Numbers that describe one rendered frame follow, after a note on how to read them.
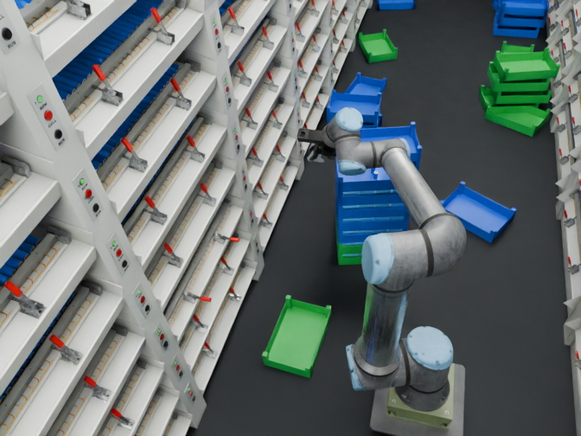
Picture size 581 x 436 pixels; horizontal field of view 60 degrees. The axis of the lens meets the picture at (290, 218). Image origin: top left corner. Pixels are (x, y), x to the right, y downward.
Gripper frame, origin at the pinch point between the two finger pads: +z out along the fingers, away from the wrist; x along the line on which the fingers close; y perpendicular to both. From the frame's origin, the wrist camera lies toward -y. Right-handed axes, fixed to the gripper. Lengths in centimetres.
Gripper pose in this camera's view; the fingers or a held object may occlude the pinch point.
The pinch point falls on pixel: (309, 154)
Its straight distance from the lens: 201.9
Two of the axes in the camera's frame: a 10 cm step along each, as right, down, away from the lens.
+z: -3.0, 2.3, 9.3
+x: 2.0, -9.4, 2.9
